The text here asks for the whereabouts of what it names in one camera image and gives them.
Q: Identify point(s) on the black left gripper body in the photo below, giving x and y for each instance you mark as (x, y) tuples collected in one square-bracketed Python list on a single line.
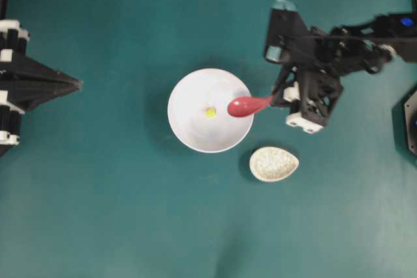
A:
[(13, 40)]

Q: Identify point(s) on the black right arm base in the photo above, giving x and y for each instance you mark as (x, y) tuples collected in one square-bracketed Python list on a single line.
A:
[(404, 125)]

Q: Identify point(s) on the pink ceramic spoon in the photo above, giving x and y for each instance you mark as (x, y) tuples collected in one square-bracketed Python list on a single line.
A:
[(247, 105)]

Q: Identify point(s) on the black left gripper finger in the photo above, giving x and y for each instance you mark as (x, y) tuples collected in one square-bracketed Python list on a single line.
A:
[(25, 97), (21, 65)]

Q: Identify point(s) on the white round bowl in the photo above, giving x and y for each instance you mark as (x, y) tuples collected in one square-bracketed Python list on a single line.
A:
[(208, 87)]

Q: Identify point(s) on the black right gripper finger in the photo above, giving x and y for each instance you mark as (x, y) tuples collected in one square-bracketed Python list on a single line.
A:
[(284, 74), (278, 100)]

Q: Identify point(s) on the yellow hexagonal prism block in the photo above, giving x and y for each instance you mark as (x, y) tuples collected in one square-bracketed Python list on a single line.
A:
[(210, 112)]

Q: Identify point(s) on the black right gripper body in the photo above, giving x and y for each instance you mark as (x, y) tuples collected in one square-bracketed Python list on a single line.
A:
[(317, 89)]

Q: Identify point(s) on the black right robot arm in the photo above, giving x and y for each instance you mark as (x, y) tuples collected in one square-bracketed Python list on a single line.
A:
[(369, 46)]

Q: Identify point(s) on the speckled beige spoon rest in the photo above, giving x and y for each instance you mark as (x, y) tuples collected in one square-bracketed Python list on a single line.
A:
[(272, 164)]

